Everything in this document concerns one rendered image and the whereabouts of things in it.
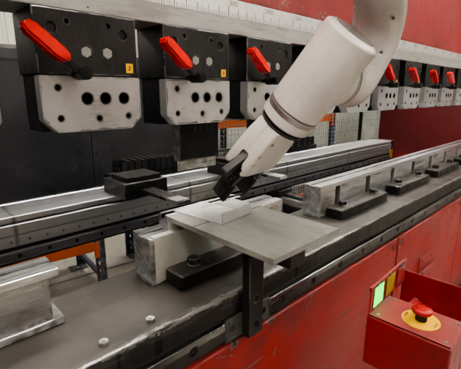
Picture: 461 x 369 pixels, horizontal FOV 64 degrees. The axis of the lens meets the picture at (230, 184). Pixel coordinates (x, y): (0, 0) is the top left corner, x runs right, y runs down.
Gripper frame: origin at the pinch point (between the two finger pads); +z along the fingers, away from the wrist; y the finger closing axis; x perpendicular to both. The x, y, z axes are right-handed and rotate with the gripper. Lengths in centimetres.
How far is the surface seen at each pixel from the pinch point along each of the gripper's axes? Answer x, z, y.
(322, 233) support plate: 16.3, -5.0, -4.1
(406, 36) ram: -20, -29, -90
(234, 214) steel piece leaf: 3.6, 4.2, 0.0
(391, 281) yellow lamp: 32.3, 5.5, -30.4
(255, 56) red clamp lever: -17.2, -15.8, -10.4
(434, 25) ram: -21, -36, -114
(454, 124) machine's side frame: 5, -1, -218
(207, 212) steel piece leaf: -0.9, 9.1, 0.2
